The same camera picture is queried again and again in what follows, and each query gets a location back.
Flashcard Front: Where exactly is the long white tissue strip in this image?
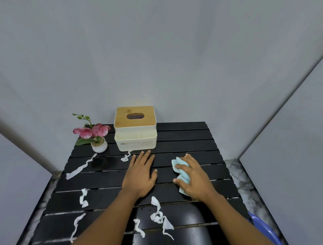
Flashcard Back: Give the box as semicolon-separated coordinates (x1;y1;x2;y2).
66;153;98;180

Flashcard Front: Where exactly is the light blue cleaning cloth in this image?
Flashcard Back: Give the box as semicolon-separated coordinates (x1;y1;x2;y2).
172;157;191;195

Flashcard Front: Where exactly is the person's left hand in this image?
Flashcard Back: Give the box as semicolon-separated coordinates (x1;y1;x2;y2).
122;150;158;199

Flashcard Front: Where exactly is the person's right forearm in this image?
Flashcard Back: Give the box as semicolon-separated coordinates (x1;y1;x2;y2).
194;194;275;245

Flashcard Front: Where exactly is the thin white tissue strip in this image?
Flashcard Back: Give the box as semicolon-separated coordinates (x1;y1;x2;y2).
70;213;87;243

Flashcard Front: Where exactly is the person's left forearm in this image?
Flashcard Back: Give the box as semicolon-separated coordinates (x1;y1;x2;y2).
73;189;142;245

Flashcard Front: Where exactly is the wooden tissue box lid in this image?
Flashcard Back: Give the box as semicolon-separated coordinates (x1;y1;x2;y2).
114;106;155;130

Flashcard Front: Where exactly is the short twisted white tissue strip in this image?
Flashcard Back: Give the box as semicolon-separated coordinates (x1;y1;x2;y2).
80;188;89;208

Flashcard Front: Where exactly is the person's right hand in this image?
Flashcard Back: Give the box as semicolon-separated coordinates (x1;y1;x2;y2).
173;153;215;201

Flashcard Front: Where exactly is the cream plastic tissue box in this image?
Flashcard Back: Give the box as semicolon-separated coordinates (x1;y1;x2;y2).
114;121;158;152

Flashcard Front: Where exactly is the blue plastic stool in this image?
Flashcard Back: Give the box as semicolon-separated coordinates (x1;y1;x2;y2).
248;212;281;245

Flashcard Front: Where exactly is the curved white tissue strip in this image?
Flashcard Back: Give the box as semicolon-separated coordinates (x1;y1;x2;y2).
133;219;146;238

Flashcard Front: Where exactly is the pink artificial orchid white pot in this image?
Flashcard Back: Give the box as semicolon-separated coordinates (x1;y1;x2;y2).
72;114;111;153

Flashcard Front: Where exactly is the tangled white tissue strip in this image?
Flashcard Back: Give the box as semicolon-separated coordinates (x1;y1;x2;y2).
150;196;175;241

